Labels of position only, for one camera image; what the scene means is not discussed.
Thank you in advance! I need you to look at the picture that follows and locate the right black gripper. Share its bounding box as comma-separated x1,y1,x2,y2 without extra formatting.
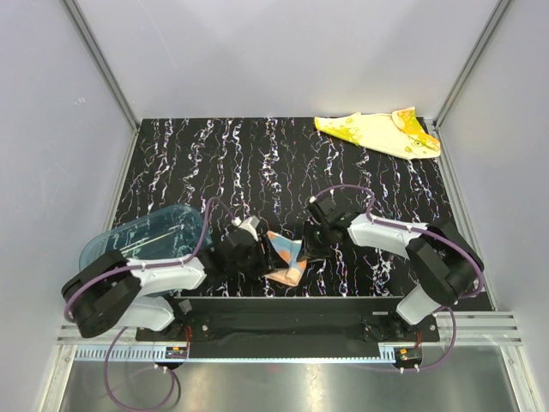
298,221,334,264

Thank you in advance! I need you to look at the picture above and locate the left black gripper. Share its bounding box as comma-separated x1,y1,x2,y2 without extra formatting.
226,234,288,278

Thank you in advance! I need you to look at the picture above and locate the orange polka dot towel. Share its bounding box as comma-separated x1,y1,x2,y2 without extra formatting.
264,231,308,288

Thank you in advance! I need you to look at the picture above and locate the blue transparent plastic bin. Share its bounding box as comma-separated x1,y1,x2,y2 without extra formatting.
79,204,203,270

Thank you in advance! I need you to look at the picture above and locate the yellow cream towel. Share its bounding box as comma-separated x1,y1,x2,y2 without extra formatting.
314,106,442,161

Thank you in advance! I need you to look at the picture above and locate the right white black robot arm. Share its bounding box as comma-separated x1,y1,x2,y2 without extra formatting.
298,213,485,341

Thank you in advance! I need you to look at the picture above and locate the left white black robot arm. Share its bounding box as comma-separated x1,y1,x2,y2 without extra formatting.
61,227,274,340

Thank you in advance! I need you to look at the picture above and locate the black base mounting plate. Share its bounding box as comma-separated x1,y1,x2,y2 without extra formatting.
136,295,439,344

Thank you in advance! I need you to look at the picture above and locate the black marbled table mat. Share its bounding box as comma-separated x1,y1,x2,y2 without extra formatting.
102,117,492,299

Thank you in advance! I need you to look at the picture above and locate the left small connector box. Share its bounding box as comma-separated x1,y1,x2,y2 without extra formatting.
165,346,189,360

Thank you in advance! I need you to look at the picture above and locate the right orange connector box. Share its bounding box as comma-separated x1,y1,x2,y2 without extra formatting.
395,347,423,367

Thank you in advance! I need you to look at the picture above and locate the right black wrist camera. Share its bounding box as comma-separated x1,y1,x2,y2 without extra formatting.
307,197,360,227

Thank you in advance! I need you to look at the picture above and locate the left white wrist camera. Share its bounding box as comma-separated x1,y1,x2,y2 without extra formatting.
232,215,260,241

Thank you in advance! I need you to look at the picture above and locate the aluminium front rail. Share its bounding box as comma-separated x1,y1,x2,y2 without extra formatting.
57,312,522,364

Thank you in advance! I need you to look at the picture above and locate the right aluminium frame post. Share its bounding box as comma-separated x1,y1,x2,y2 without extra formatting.
432,0,514,130

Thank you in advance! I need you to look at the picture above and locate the aluminium frame post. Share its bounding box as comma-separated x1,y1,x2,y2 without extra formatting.
432,0,514,130
59,0,141,134

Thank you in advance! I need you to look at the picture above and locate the left aluminium frame post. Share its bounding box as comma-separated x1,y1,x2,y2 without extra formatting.
59,0,141,134

